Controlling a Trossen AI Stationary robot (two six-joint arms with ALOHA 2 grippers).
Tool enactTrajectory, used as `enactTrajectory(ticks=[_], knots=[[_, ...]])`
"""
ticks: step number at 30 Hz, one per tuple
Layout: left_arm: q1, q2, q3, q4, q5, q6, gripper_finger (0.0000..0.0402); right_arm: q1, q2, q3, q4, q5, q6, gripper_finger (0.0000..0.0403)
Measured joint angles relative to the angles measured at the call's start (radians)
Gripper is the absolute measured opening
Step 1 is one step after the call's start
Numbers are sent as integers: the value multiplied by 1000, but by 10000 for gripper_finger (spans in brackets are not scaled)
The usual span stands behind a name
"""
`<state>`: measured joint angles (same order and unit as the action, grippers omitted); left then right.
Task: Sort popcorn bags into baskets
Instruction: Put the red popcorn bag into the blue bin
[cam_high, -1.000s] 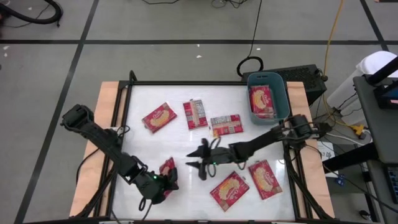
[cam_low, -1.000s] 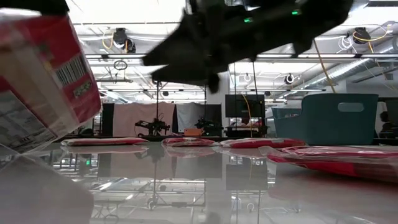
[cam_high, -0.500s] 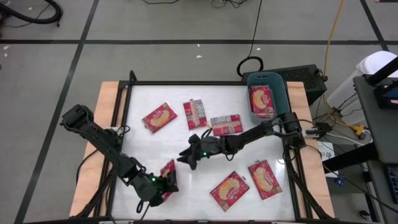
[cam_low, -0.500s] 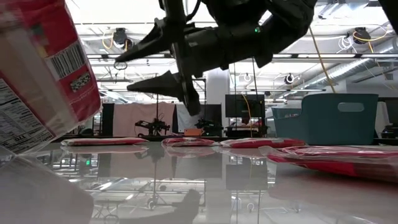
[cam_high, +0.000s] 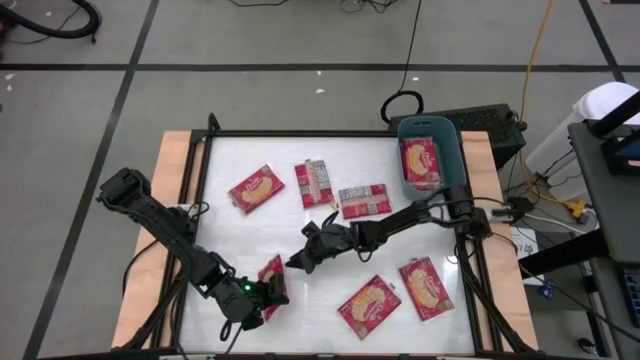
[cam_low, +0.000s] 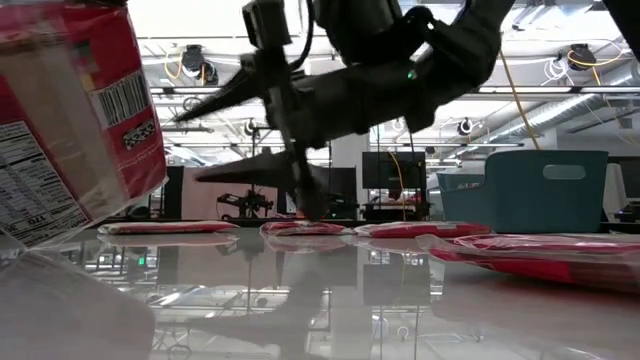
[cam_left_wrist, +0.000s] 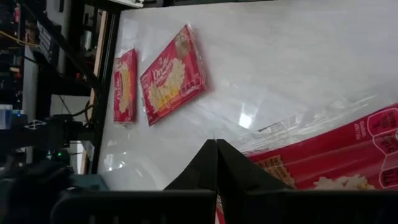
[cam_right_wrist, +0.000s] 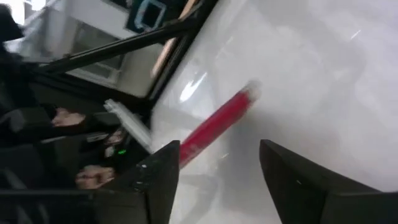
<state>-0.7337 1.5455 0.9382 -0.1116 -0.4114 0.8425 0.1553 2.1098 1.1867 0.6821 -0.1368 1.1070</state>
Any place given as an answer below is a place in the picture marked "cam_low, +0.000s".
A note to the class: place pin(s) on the black workshop robot arm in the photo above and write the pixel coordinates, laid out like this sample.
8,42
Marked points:
245,202

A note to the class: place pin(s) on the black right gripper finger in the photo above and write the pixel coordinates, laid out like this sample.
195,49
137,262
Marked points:
260,172
235,92

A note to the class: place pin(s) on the tall black panel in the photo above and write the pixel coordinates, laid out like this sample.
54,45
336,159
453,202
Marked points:
175,192

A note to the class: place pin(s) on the teal plastic basket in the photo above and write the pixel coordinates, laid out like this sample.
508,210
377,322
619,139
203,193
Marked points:
520,200

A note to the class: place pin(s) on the black desk monitor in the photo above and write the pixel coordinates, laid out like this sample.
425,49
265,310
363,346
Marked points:
630,175

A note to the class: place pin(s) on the red Orville Redenbacher popcorn bag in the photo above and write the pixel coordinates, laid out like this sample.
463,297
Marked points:
170,227
420,230
60,125
300,228
525,262

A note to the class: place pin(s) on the pink curtain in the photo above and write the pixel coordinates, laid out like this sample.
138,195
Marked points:
210,195

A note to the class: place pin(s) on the white building column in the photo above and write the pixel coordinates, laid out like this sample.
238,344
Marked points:
350,150

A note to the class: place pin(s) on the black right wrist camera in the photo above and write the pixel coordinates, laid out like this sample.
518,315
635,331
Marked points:
265,22

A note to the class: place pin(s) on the silver ventilation duct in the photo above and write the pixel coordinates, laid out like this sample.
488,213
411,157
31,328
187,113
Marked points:
565,112

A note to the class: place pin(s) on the black aluminium table frame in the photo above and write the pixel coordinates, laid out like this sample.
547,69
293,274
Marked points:
247,222

